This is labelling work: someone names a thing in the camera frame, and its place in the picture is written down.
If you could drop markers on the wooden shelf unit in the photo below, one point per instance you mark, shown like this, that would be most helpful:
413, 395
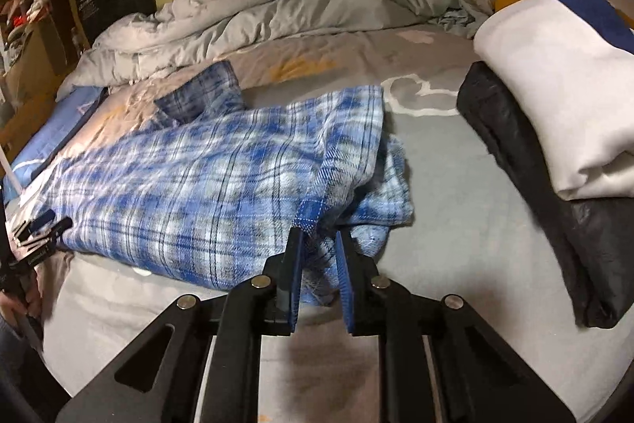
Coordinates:
49, 41

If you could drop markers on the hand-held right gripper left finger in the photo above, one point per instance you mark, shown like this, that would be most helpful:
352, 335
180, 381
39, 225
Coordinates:
295, 284

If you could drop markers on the person's left forearm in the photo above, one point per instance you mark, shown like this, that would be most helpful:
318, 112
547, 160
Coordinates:
15, 353

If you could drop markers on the blue plaid shirt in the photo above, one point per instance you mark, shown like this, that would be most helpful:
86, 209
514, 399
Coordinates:
198, 175

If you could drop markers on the white and navy folded sweatshirt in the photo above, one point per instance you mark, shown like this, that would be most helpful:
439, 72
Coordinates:
569, 106

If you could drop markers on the grey duvet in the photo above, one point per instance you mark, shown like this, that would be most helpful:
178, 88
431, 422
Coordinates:
297, 6

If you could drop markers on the pile of plush toys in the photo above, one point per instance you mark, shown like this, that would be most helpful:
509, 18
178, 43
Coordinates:
29, 9

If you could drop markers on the person's left hand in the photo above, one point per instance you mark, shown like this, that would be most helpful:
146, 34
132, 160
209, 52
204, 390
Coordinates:
35, 299

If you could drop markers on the white desk lamp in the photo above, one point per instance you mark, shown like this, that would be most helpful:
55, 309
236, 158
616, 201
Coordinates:
10, 173

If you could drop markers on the black folded jacket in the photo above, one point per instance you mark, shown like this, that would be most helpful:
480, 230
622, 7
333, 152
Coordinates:
510, 155

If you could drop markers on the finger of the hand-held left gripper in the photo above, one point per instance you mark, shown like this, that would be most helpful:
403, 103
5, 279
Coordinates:
34, 225
49, 235

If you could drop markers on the blue pillow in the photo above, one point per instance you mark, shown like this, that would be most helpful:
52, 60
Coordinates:
54, 135

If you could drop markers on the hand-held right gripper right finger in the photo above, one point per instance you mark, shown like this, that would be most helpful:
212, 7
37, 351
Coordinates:
346, 289

